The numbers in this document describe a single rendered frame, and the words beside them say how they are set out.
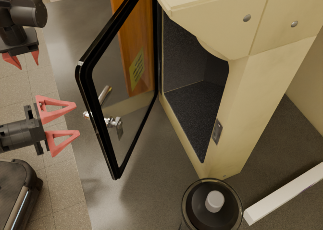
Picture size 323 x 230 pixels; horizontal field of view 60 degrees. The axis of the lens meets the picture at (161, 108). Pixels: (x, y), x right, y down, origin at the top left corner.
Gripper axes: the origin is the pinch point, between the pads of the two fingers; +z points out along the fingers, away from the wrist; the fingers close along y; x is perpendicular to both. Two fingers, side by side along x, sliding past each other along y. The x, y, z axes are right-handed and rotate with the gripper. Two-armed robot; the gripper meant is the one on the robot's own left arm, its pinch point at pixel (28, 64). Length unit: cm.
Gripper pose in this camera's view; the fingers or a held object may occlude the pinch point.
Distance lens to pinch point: 88.3
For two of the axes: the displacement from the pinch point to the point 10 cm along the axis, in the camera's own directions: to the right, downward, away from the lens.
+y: 9.2, -3.1, 2.4
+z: -0.2, 5.9, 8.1
